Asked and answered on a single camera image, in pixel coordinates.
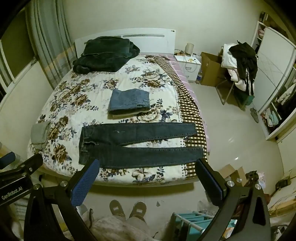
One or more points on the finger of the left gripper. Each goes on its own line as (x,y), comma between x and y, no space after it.
(31,165)

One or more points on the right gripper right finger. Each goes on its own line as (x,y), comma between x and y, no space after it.
(247,205)

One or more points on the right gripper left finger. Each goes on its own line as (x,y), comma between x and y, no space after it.
(71,194)

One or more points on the dark blue denim jeans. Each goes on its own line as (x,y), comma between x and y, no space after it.
(124,145)

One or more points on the grey folded cloth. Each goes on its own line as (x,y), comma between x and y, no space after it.
(39,134)

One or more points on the teal storage rack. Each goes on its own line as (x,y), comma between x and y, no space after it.
(189,226)

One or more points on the person's left shoe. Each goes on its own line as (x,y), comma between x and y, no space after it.
(117,210)

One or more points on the person's shoe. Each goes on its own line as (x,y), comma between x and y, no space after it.
(139,210)
(117,210)

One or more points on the person's right shoe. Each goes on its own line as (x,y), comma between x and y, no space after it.
(139,210)

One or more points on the checkered brown bed sheet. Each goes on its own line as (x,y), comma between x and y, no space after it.
(189,110)

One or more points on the floral bed cover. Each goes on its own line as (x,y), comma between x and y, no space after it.
(83,100)

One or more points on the folded light blue jeans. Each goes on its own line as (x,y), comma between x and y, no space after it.
(128,101)

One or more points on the grey striped curtain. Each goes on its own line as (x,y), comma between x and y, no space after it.
(50,38)

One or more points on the brown cardboard box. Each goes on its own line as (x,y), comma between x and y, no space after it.
(211,70)

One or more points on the white bedside table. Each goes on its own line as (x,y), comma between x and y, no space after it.
(190,66)

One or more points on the chair with clothes pile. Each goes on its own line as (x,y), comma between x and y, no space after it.
(240,63)

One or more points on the dark green folded blanket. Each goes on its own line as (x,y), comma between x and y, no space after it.
(105,54)

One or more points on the cream table lamp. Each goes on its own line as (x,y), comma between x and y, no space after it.
(189,49)

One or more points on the white bed headboard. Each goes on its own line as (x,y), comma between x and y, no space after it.
(148,40)

